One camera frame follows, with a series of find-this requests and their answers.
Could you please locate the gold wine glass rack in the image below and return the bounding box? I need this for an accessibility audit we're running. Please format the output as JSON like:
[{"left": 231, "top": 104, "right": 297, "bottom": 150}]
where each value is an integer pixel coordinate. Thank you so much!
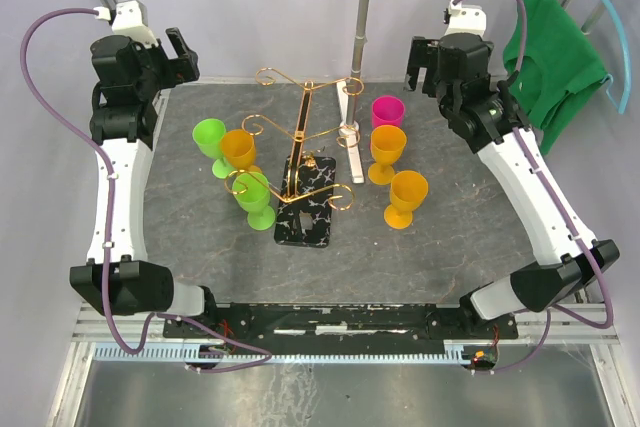
[{"left": 224, "top": 67, "right": 364, "bottom": 248}]

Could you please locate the green wine glass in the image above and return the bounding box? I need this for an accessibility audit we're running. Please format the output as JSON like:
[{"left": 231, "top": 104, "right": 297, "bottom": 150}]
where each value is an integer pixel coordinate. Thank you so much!
[
  {"left": 192, "top": 118, "right": 233, "bottom": 179},
  {"left": 232, "top": 172, "right": 276, "bottom": 231}
]

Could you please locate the blue clothes hanger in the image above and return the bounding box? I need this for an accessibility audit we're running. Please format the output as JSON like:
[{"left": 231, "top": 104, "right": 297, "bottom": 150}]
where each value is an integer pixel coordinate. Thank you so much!
[{"left": 600, "top": 0, "right": 633, "bottom": 115}]

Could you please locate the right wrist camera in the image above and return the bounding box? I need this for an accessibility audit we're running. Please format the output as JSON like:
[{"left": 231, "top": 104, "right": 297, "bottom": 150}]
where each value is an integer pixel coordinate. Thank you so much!
[{"left": 444, "top": 0, "right": 487, "bottom": 37}]

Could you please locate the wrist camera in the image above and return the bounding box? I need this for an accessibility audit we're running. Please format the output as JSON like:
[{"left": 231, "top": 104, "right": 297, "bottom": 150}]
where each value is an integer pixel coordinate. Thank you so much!
[
  {"left": 444, "top": 0, "right": 487, "bottom": 37},
  {"left": 94, "top": 0, "right": 159, "bottom": 49}
]

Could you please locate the orange wine glass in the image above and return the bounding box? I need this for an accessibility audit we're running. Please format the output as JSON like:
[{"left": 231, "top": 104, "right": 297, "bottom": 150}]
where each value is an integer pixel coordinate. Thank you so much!
[
  {"left": 384, "top": 170, "right": 429, "bottom": 230},
  {"left": 368, "top": 125, "right": 407, "bottom": 185},
  {"left": 220, "top": 129, "right": 262, "bottom": 173}
]

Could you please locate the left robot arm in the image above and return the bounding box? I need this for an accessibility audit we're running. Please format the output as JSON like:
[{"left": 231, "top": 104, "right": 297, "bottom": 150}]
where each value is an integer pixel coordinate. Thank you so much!
[{"left": 69, "top": 28, "right": 221, "bottom": 337}]

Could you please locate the pink plastic cup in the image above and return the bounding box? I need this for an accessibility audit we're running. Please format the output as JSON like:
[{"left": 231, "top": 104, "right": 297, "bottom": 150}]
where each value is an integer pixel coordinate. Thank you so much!
[{"left": 371, "top": 95, "right": 405, "bottom": 129}]

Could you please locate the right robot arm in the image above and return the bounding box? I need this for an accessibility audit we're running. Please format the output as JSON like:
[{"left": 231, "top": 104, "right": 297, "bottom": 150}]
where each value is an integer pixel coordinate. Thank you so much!
[{"left": 405, "top": 33, "right": 620, "bottom": 338}]

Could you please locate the green wine glass front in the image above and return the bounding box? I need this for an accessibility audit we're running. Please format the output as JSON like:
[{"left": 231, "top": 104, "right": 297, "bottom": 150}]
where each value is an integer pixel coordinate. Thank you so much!
[{"left": 232, "top": 172, "right": 276, "bottom": 231}]

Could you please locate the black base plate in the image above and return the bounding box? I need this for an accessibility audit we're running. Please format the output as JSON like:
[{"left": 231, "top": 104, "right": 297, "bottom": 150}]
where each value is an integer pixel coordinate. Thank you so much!
[{"left": 195, "top": 303, "right": 518, "bottom": 356}]

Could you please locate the green cloth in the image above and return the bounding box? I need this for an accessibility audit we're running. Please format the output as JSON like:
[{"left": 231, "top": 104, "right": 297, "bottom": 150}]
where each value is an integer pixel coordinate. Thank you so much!
[{"left": 510, "top": 0, "right": 607, "bottom": 155}]

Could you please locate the orange wine glass front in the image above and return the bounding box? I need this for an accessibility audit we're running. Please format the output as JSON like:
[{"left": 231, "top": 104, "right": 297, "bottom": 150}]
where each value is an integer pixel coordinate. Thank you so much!
[{"left": 384, "top": 170, "right": 429, "bottom": 230}]

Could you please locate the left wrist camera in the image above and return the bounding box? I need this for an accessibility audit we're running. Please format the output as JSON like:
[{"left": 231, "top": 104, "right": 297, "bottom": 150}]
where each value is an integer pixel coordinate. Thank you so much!
[{"left": 94, "top": 0, "right": 159, "bottom": 49}]

